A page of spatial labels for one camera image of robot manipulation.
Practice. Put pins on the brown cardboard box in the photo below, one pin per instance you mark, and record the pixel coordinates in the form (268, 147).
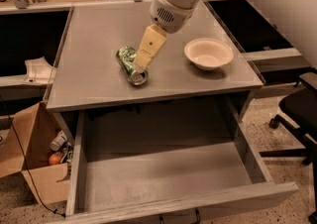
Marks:
(27, 150)

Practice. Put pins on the white paper bowl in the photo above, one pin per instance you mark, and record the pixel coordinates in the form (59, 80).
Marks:
(208, 54)

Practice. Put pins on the black drawer handle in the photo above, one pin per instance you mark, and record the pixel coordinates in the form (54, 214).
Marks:
(188, 217)

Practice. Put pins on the black office chair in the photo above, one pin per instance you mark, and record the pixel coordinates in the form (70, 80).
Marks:
(301, 107)

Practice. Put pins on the orange fruit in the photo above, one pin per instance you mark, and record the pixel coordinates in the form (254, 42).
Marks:
(55, 159)

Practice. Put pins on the grey cabinet top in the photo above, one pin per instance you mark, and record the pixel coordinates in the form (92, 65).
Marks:
(89, 76)

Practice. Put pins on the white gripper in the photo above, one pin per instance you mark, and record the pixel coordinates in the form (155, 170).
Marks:
(170, 15)

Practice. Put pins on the green soda can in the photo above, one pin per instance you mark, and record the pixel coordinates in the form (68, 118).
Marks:
(125, 57)

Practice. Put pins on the open grey wooden drawer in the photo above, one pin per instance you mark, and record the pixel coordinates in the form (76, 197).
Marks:
(195, 153)

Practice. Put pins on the white curved bracket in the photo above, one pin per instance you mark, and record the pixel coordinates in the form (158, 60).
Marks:
(39, 71)

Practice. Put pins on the white plastic bottle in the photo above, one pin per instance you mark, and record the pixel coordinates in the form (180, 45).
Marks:
(58, 141)

